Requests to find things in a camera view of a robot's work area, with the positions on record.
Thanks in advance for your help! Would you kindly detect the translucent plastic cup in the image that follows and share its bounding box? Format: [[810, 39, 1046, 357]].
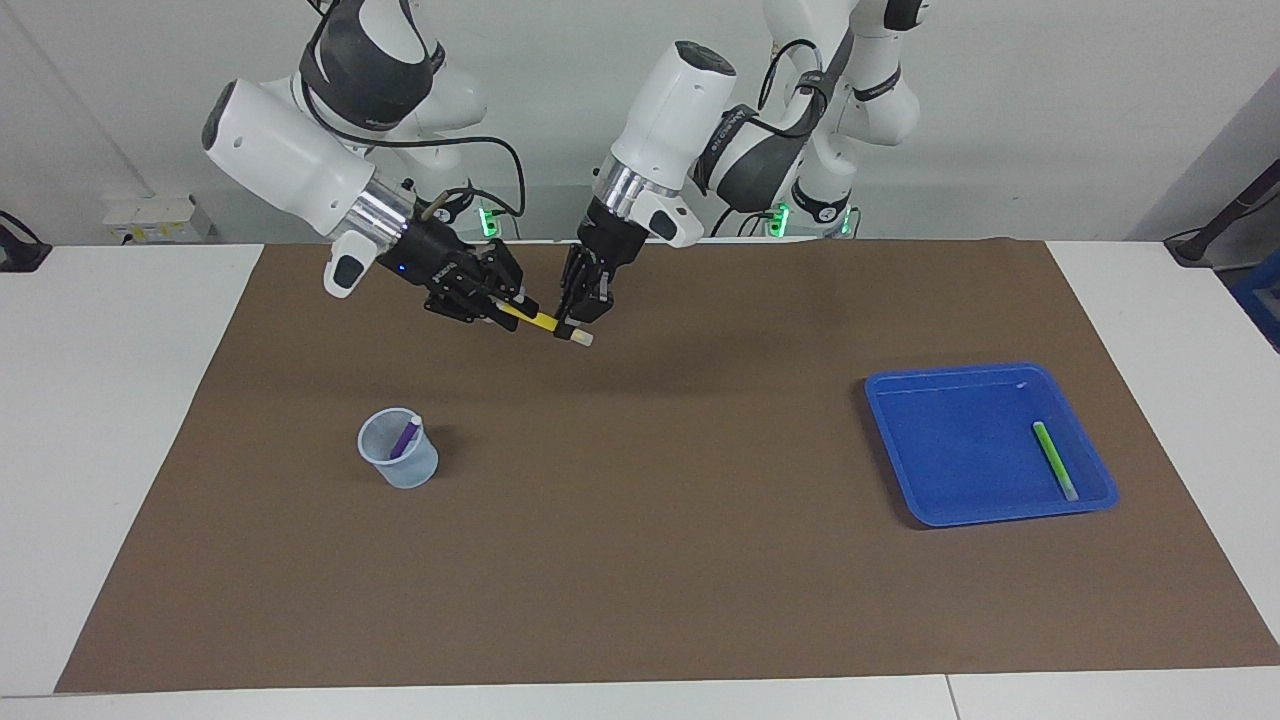
[[357, 407, 439, 490]]

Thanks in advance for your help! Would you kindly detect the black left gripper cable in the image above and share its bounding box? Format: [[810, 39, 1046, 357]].
[[758, 38, 856, 139]]

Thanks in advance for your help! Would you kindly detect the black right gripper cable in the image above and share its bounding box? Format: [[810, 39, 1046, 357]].
[[300, 0, 527, 223]]

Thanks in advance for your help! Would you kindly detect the blue plastic tray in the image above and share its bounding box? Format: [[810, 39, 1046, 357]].
[[864, 362, 1119, 528]]

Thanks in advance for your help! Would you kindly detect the yellow marker pen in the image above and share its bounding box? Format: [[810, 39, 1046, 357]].
[[497, 300, 594, 348]]

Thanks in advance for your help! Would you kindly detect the brown table mat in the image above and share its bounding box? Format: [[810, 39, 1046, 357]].
[[55, 238, 1280, 694]]

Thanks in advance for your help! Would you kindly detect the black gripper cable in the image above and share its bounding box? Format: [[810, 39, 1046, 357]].
[[758, 38, 856, 139], [300, 0, 527, 223]]

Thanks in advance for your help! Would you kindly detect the black clamp base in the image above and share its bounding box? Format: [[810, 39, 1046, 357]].
[[0, 210, 53, 273]]

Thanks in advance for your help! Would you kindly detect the black base cable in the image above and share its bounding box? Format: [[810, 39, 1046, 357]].
[[708, 195, 796, 239]]

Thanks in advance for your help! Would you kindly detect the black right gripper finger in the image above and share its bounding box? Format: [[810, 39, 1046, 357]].
[[470, 240, 541, 313], [428, 295, 521, 331]]

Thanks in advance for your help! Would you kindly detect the green marker pen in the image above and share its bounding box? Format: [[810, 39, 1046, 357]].
[[1033, 421, 1080, 502]]

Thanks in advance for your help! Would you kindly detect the blue storage bin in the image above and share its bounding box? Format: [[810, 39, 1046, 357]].
[[1230, 250, 1280, 353]]

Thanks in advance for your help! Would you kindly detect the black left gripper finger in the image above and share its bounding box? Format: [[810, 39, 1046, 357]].
[[560, 248, 586, 319], [555, 262, 616, 336]]

